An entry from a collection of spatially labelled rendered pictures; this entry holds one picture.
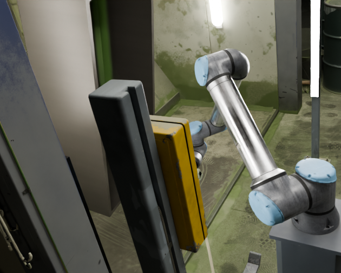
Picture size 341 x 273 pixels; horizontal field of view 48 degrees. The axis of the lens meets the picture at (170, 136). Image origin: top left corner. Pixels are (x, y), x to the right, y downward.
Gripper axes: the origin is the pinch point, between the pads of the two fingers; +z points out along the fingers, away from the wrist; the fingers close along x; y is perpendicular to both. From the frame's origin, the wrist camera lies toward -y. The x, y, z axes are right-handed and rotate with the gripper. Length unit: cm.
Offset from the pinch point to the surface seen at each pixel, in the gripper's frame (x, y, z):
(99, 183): 40.8, -11.8, 7.4
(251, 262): -59, -31, 79
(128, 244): 64, 51, -10
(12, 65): -16, -91, 70
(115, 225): 81, 47, -25
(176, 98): 93, 40, -214
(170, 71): 92, 11, -223
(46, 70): 35, -76, 5
